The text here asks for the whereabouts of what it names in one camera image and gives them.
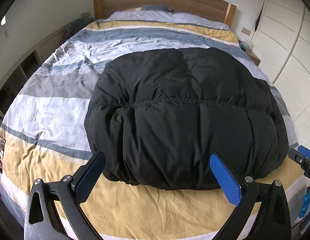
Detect wall socket plate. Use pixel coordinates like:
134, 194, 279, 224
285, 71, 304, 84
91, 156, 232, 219
241, 28, 251, 36
80, 11, 90, 18

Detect black puffer jacket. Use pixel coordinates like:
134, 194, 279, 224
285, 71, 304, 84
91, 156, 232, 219
84, 48, 288, 190

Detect wall socket plate left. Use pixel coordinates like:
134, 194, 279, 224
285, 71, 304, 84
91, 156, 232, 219
80, 11, 90, 18

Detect wooden nightstand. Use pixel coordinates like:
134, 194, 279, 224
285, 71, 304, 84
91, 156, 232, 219
245, 49, 261, 66

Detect low white shelf unit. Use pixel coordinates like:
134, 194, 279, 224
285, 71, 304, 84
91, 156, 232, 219
0, 25, 67, 119

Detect grey blue pillow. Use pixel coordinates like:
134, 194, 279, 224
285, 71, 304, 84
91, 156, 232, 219
119, 4, 173, 12

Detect items on nightstand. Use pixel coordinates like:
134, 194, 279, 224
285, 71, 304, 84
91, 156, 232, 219
239, 41, 252, 52

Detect white wardrobe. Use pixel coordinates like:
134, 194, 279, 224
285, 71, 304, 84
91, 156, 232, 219
252, 0, 310, 149

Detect dark green cloth pile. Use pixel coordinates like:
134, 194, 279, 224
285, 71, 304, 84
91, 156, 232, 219
64, 17, 94, 40

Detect wooden headboard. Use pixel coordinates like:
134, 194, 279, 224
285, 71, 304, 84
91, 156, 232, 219
93, 0, 237, 27

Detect wall socket plate right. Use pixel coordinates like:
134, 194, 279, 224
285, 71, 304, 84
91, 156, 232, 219
241, 28, 251, 36

